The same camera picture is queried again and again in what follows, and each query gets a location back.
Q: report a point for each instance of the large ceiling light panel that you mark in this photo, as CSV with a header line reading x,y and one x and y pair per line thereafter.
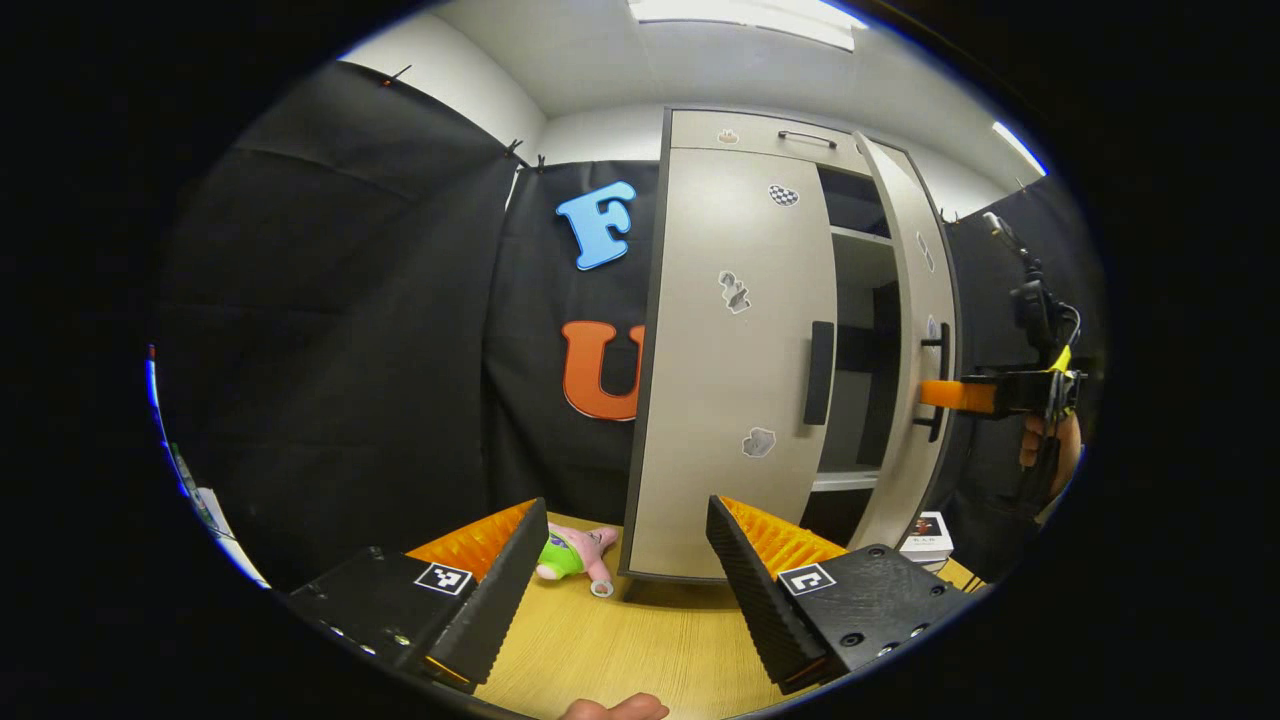
x,y
750,18

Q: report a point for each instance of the beige cabinet door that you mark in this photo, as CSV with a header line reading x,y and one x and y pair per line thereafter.
x,y
900,480
720,400

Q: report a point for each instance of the beige cabinet drawer front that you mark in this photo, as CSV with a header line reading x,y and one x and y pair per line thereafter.
x,y
760,145

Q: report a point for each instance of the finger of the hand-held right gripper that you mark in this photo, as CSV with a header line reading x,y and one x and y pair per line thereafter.
x,y
955,395

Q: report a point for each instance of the small ceiling light panel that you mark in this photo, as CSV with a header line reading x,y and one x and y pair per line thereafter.
x,y
1020,148

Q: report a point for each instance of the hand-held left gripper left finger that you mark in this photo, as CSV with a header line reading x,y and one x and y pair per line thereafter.
x,y
500,600

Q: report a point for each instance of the beige double-door shoe cabinet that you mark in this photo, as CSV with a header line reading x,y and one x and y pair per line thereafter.
x,y
860,280

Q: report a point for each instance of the white cabinet shelf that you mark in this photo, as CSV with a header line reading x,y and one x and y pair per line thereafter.
x,y
860,237
845,481

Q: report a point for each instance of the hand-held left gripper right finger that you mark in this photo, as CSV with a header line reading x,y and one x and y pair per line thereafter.
x,y
760,600

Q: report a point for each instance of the pink and green plush toy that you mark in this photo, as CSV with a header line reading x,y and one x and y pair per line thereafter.
x,y
565,555

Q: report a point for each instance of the stack of white books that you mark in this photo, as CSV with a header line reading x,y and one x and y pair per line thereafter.
x,y
928,540

